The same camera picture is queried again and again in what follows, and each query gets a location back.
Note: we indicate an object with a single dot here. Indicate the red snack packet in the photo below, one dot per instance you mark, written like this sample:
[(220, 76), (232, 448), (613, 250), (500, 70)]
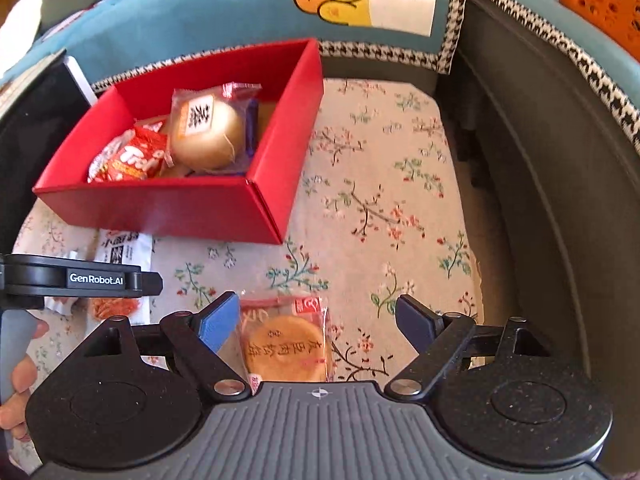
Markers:
[(137, 154)]

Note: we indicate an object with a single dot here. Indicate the round white bun packet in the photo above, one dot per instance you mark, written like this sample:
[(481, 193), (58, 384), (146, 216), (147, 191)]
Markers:
[(206, 129)]

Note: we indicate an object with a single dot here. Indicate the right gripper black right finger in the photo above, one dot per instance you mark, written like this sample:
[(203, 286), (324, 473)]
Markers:
[(439, 339)]

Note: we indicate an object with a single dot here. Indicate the black glossy side table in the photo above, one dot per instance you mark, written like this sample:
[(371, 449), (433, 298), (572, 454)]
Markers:
[(39, 108)]

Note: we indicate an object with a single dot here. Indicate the teal lion sofa cover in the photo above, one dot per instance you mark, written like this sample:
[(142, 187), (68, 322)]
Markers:
[(117, 39)]

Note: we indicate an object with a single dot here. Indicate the floral cushion cover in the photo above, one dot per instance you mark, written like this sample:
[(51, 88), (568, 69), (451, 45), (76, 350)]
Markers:
[(377, 215)]

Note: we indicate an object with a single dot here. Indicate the red cardboard box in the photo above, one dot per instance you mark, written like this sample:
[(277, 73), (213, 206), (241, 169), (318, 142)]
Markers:
[(254, 207)]

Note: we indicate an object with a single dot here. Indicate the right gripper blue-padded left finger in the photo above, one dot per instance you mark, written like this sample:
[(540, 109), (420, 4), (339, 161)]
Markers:
[(195, 340)]

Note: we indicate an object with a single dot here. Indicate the person left hand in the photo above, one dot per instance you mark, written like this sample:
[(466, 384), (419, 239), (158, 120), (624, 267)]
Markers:
[(18, 370)]

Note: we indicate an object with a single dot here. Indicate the meat floss cake packet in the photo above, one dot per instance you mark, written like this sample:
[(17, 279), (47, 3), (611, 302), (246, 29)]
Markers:
[(284, 339)]

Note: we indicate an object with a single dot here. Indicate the dark blue snack packet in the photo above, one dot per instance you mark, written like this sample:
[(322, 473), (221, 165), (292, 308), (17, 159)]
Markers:
[(251, 127)]

